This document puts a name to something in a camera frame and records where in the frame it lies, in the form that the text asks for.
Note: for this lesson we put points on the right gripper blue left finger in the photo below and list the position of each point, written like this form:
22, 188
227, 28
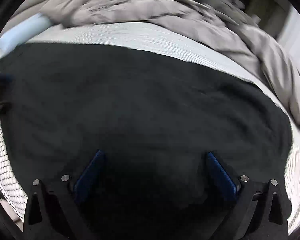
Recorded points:
88, 179

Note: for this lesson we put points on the white honeycomb mattress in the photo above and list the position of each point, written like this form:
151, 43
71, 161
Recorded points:
150, 55

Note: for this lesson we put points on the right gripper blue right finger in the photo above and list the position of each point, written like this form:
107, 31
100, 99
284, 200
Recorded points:
222, 177

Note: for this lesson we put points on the grey crumpled duvet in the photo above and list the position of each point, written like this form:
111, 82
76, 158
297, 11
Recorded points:
249, 46

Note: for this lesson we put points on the light blue pillow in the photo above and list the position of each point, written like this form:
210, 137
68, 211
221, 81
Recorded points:
23, 32

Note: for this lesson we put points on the dark grey quilted blanket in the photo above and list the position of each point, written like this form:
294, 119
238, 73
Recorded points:
228, 13

